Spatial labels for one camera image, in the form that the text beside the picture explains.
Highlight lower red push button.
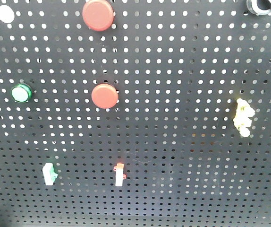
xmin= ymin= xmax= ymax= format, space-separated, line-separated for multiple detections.
xmin=91 ymin=83 xmax=119 ymax=109

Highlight red push button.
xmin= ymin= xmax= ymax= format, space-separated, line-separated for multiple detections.
xmin=82 ymin=0 xmax=114 ymax=32
xmin=91 ymin=83 xmax=119 ymax=109

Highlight upper red push button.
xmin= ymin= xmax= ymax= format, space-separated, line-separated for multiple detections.
xmin=82 ymin=0 xmax=114 ymax=32

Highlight green push button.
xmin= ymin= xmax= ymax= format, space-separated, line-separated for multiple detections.
xmin=11 ymin=83 xmax=33 ymax=103

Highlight black perforated pegboard panel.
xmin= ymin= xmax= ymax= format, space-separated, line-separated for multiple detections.
xmin=0 ymin=0 xmax=271 ymax=227

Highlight white red rocker switch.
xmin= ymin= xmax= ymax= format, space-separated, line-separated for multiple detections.
xmin=113 ymin=163 xmax=126 ymax=187

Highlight white green rocker switch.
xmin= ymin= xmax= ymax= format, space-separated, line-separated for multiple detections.
xmin=42 ymin=163 xmax=58 ymax=186

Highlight yellow toggle switch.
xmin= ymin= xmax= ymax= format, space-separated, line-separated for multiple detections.
xmin=233 ymin=98 xmax=255 ymax=138

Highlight black rotary selector switch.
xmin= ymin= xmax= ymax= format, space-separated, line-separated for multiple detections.
xmin=246 ymin=0 xmax=271 ymax=16

